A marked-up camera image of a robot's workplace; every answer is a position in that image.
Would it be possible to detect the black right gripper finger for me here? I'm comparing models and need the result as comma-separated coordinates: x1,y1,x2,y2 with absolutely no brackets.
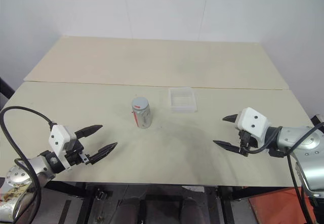
222,113,238,127
213,140,241,154

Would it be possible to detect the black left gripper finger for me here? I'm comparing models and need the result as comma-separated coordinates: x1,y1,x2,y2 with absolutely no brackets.
74,125,103,140
89,142,118,165

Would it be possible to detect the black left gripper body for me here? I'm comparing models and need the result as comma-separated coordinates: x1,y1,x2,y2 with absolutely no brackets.
64,139,92,168

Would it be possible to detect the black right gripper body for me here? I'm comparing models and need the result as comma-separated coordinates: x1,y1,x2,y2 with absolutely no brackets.
238,130,256,158

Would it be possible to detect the silver metal can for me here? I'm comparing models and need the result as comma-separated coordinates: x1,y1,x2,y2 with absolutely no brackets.
131,96,152,129

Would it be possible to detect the clear plastic tray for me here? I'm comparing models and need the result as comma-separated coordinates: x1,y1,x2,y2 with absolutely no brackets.
168,87,198,114

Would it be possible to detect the red floor mat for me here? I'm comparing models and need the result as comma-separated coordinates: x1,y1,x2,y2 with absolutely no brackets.
248,187,317,224

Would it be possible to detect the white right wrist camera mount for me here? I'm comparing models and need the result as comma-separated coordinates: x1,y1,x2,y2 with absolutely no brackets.
235,107,269,148

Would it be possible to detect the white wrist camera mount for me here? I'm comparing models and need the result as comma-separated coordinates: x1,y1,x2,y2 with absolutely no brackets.
235,107,269,148
48,124,76,170

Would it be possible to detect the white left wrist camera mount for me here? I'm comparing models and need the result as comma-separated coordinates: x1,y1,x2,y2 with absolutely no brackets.
48,124,76,170

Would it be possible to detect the black metal table frame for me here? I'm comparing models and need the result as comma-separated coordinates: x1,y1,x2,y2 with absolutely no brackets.
44,180,256,224

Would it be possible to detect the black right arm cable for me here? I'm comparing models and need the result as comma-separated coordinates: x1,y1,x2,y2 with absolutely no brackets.
240,121,324,224

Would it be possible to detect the black metal bracket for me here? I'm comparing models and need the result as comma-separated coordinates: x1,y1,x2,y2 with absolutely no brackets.
310,114,324,133

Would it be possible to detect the black frame bar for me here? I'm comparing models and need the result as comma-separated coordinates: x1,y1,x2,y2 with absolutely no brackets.
0,77,15,105

